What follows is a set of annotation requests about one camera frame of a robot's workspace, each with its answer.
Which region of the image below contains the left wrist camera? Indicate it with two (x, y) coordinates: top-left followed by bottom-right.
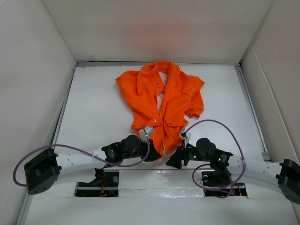
(139, 126), (154, 143)

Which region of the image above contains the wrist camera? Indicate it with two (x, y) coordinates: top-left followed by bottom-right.
(139, 126), (154, 143)
(180, 131), (191, 148)

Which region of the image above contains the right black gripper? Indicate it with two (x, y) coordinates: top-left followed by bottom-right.
(165, 140), (211, 169)

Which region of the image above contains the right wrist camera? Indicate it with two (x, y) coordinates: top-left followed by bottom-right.
(180, 131), (191, 148)

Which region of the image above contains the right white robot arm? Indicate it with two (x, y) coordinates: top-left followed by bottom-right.
(166, 138), (300, 204)

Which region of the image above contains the orange zip jacket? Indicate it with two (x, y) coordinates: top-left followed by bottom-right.
(116, 61), (204, 156)

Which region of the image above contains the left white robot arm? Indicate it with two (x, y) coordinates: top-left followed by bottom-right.
(24, 135), (161, 195)

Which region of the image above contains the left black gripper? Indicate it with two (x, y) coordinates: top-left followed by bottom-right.
(122, 137), (160, 162)

